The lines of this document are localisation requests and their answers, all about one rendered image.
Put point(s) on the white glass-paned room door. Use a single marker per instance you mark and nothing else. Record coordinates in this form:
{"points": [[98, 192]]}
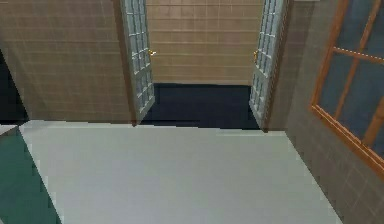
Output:
{"points": [[265, 63], [139, 60]]}

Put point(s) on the orange wood-framed window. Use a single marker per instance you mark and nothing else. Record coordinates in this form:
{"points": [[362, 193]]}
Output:
{"points": [[353, 80]]}

